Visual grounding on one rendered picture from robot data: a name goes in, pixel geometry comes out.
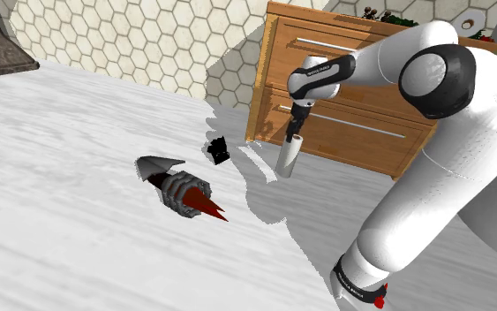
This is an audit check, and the white cylinder roll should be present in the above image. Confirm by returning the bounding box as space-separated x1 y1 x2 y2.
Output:
275 133 305 180

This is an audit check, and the wooden chest of drawers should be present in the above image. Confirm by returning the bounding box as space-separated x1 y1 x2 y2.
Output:
245 0 497 182

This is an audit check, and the small black object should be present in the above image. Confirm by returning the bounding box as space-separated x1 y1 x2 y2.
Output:
206 135 231 166

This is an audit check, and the grey and red rocket toy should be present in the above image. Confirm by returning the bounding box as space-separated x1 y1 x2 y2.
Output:
134 155 230 224

